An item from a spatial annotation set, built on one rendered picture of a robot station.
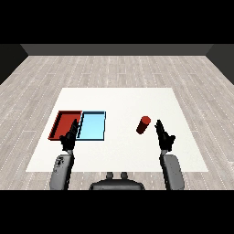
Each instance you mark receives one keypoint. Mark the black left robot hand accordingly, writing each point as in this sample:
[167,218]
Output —
[69,138]

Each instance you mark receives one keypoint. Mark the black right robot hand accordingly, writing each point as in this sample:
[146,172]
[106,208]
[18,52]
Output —
[164,137]

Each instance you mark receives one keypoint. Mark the red shallow open box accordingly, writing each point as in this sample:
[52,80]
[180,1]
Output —
[65,123]

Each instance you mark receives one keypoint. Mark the red can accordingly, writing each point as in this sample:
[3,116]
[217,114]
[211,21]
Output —
[143,125]

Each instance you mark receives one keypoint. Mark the light blue shallow open box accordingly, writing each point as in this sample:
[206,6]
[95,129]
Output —
[91,125]

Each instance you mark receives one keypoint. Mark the dark grey robot body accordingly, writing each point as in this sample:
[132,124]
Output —
[117,184]

